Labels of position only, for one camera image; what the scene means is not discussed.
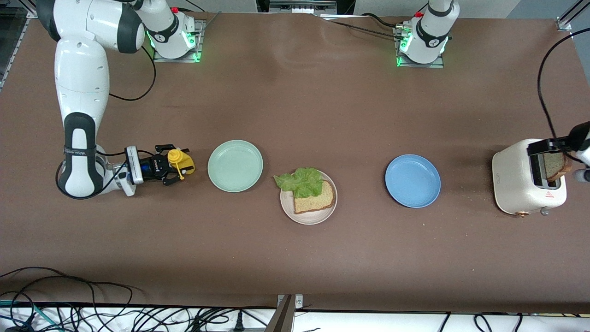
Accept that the blue plate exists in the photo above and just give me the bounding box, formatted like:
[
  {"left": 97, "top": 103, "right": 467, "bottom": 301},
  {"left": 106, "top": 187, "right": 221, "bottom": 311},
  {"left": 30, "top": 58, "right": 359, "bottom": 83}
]
[{"left": 385, "top": 154, "right": 442, "bottom": 208}]

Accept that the black floor cable loop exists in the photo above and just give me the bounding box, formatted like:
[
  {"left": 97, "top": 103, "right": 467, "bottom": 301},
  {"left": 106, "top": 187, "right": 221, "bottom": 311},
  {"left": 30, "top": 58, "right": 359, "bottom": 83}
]
[{"left": 0, "top": 267, "right": 134, "bottom": 332}]

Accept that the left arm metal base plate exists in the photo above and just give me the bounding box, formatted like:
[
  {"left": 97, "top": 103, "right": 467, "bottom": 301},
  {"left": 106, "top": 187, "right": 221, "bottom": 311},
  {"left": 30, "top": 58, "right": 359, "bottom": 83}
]
[{"left": 393, "top": 25, "right": 445, "bottom": 69}]

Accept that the beige plate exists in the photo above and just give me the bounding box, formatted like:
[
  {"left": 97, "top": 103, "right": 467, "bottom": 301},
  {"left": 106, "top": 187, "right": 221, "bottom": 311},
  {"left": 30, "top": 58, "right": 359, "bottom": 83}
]
[{"left": 280, "top": 169, "right": 338, "bottom": 225}]

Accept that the green lettuce leaf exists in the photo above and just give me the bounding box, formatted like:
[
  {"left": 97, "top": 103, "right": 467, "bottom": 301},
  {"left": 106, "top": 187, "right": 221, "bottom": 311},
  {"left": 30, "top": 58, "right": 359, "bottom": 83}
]
[{"left": 274, "top": 167, "right": 325, "bottom": 199}]

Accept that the mint green plate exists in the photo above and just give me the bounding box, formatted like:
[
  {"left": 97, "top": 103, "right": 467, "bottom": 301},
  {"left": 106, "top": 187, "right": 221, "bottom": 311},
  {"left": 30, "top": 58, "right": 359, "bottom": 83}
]
[{"left": 207, "top": 140, "right": 264, "bottom": 193}]

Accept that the aluminium frame rail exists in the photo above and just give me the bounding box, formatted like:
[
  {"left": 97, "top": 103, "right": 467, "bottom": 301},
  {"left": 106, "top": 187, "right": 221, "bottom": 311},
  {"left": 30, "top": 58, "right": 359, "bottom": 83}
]
[
  {"left": 0, "top": 5, "right": 38, "bottom": 91},
  {"left": 555, "top": 0, "right": 590, "bottom": 32}
]

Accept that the white toaster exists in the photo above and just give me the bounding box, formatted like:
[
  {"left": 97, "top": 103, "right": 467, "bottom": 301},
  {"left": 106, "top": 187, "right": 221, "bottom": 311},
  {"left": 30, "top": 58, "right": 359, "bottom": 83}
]
[{"left": 492, "top": 138, "right": 567, "bottom": 217}]

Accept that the teal floor cable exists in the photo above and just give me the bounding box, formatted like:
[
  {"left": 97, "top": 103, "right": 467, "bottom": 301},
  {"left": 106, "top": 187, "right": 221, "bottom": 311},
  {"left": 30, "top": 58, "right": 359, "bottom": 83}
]
[{"left": 0, "top": 300, "right": 60, "bottom": 332}]

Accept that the grey metal table bracket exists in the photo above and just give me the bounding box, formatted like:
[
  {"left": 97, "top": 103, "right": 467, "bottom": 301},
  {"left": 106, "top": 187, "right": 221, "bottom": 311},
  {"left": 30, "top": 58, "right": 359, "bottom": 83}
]
[{"left": 265, "top": 294, "right": 305, "bottom": 332}]

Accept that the brown bread slice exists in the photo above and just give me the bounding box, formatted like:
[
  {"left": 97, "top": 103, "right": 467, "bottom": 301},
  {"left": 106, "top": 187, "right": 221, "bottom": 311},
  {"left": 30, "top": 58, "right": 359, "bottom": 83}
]
[
  {"left": 294, "top": 180, "right": 336, "bottom": 214},
  {"left": 543, "top": 152, "right": 573, "bottom": 182}
]

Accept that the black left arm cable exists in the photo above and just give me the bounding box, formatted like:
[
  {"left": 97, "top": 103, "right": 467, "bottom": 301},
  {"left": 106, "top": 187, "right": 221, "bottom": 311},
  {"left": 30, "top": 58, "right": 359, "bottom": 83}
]
[{"left": 537, "top": 28, "right": 590, "bottom": 139}]

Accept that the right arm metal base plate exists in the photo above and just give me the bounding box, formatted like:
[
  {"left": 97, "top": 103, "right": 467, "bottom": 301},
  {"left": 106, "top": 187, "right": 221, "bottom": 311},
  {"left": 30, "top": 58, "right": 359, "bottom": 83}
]
[{"left": 152, "top": 18, "right": 206, "bottom": 64}]

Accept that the yellow mustard squeeze bottle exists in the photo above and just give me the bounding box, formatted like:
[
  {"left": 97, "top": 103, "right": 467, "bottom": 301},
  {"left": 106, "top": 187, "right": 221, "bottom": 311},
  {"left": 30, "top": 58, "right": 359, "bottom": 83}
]
[{"left": 167, "top": 148, "right": 196, "bottom": 180}]

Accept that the thick black braided cable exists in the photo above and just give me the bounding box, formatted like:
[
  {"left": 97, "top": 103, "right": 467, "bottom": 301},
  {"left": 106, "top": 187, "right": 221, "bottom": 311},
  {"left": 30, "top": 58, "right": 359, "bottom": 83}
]
[{"left": 323, "top": 18, "right": 406, "bottom": 41}]

